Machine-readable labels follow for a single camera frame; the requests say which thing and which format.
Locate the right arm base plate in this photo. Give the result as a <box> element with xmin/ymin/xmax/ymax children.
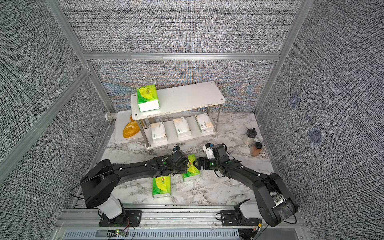
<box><xmin>218</xmin><ymin>199</ymin><xmax>263</xmax><ymax>227</ymax></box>

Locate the white two-tier shelf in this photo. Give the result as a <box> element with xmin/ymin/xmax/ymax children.
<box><xmin>131</xmin><ymin>82</ymin><xmax>226</xmax><ymax>151</ymax></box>

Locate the orange bread loaf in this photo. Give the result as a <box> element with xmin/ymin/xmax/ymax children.
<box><xmin>123</xmin><ymin>122</ymin><xmax>140</xmax><ymax>138</ymax></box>

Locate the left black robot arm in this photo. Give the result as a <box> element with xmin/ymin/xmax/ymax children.
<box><xmin>80</xmin><ymin>150</ymin><xmax>189</xmax><ymax>220</ymax></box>

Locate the aluminium front rail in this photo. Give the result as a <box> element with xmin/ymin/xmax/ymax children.
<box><xmin>50</xmin><ymin>205</ymin><xmax>311</xmax><ymax>240</ymax></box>

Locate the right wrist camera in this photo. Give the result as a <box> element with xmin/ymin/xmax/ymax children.
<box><xmin>203</xmin><ymin>143</ymin><xmax>215</xmax><ymax>160</ymax></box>

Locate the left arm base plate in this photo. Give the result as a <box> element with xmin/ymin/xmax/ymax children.
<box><xmin>99</xmin><ymin>210</ymin><xmax>143</xmax><ymax>227</ymax></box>

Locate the brown spice bottle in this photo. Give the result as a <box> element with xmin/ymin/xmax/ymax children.
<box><xmin>251</xmin><ymin>142</ymin><xmax>263</xmax><ymax>157</ymax></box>

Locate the white tissue pack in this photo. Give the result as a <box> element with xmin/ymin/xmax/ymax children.
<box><xmin>150</xmin><ymin>122</ymin><xmax>168</xmax><ymax>144</ymax></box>
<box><xmin>195</xmin><ymin>113</ymin><xmax>214</xmax><ymax>133</ymax></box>
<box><xmin>173</xmin><ymin>117</ymin><xmax>192</xmax><ymax>138</ymax></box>

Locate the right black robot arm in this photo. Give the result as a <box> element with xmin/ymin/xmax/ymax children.
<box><xmin>193</xmin><ymin>144</ymin><xmax>298</xmax><ymax>227</ymax></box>

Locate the clear shaker black lid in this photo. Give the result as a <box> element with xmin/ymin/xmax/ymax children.
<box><xmin>243</xmin><ymin>128</ymin><xmax>257</xmax><ymax>146</ymax></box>

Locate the green tissue pack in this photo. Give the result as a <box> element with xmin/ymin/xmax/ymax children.
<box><xmin>137</xmin><ymin>85</ymin><xmax>160</xmax><ymax>112</ymax></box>
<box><xmin>152</xmin><ymin>176</ymin><xmax>172</xmax><ymax>199</ymax></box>
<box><xmin>183</xmin><ymin>155</ymin><xmax>201</xmax><ymax>182</ymax></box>

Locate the grey tube end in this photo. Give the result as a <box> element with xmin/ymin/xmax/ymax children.
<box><xmin>105</xmin><ymin>112</ymin><xmax>117</xmax><ymax>121</ymax></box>

